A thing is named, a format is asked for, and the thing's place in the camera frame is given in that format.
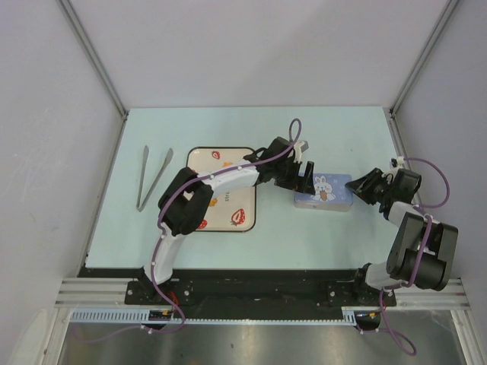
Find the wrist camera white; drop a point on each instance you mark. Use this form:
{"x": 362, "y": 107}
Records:
{"x": 299, "y": 148}
{"x": 396, "y": 164}

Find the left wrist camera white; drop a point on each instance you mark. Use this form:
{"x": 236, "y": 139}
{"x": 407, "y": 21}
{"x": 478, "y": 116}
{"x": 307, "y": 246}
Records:
{"x": 299, "y": 148}

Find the silver tin box base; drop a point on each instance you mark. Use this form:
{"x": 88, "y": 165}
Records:
{"x": 323, "y": 206}

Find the strawberry pattern white tray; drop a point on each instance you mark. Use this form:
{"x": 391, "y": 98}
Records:
{"x": 235, "y": 210}

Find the white slotted cable duct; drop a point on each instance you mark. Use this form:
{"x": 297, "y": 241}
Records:
{"x": 156, "y": 317}

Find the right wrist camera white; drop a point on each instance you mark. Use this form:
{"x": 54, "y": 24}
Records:
{"x": 396, "y": 164}

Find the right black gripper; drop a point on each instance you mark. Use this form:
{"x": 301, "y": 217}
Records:
{"x": 362, "y": 186}

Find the right aluminium frame post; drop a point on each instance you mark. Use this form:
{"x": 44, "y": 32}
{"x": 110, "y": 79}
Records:
{"x": 425, "y": 54}

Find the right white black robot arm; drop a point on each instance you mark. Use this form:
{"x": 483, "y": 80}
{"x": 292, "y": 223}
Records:
{"x": 423, "y": 250}

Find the aluminium frame post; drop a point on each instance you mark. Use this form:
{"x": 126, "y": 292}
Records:
{"x": 86, "y": 44}
{"x": 425, "y": 54}

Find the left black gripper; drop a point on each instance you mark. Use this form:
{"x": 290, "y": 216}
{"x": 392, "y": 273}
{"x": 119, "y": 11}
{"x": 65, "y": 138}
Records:
{"x": 304, "y": 184}

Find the metal serving tongs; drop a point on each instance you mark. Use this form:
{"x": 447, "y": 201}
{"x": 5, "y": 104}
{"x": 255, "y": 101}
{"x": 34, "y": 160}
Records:
{"x": 146, "y": 187}

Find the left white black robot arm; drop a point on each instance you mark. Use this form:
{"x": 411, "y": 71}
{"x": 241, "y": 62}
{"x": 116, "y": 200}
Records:
{"x": 186, "y": 201}

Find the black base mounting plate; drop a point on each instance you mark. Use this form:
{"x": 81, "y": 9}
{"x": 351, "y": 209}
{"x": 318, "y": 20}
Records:
{"x": 259, "y": 294}

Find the left aluminium frame post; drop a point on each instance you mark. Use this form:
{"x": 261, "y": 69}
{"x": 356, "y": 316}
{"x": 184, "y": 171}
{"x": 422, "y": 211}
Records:
{"x": 86, "y": 44}

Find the silver tin lid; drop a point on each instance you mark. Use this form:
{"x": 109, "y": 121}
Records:
{"x": 329, "y": 189}

